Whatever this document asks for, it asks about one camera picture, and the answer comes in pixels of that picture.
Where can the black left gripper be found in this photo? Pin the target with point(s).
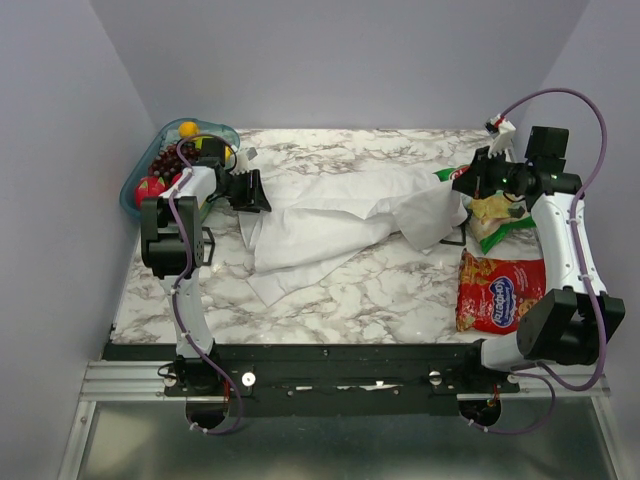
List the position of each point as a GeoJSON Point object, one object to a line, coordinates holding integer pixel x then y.
{"type": "Point", "coordinates": [253, 198]}

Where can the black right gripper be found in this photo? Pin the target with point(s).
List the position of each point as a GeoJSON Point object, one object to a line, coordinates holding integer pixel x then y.
{"type": "Point", "coordinates": [474, 182]}

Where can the white shirt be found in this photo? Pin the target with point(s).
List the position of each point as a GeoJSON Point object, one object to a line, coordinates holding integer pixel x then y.
{"type": "Point", "coordinates": [317, 223]}

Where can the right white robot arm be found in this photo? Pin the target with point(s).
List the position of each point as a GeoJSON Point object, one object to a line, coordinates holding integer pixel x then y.
{"type": "Point", "coordinates": [576, 317]}

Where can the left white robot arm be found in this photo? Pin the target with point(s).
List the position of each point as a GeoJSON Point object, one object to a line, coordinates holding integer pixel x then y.
{"type": "Point", "coordinates": [174, 199]}

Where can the green cassava chips bag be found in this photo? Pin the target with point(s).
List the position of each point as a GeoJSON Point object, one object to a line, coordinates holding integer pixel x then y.
{"type": "Point", "coordinates": [489, 220]}

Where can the blue plastic fruit basket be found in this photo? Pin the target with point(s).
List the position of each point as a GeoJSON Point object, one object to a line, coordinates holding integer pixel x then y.
{"type": "Point", "coordinates": [166, 135]}

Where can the purple grape bunch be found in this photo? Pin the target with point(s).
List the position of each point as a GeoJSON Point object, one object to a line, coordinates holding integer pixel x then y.
{"type": "Point", "coordinates": [168, 164]}

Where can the yellow lemon at basket back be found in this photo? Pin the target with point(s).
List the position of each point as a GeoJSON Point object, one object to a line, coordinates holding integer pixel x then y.
{"type": "Point", "coordinates": [187, 129]}

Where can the red dragon fruit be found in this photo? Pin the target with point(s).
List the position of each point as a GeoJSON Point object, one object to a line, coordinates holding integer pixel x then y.
{"type": "Point", "coordinates": [149, 186]}

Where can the red snack bag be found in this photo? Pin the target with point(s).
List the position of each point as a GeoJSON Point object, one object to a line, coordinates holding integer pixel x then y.
{"type": "Point", "coordinates": [494, 294]}

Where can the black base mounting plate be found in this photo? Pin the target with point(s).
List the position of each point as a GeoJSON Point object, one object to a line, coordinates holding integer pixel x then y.
{"type": "Point", "coordinates": [324, 380]}

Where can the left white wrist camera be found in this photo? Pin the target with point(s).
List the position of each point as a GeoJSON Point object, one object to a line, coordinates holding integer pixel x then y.
{"type": "Point", "coordinates": [243, 159]}

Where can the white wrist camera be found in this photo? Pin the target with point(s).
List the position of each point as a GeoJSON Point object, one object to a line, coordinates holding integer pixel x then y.
{"type": "Point", "coordinates": [243, 159]}
{"type": "Point", "coordinates": [502, 132]}

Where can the black wire stand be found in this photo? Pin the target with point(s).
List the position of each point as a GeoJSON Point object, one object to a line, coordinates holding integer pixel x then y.
{"type": "Point", "coordinates": [208, 246]}

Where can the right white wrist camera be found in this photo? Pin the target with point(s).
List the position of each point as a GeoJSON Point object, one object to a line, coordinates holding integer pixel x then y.
{"type": "Point", "coordinates": [502, 132]}

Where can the aluminium rail frame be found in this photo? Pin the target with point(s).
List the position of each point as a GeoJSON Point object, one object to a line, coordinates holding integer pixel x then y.
{"type": "Point", "coordinates": [126, 428]}

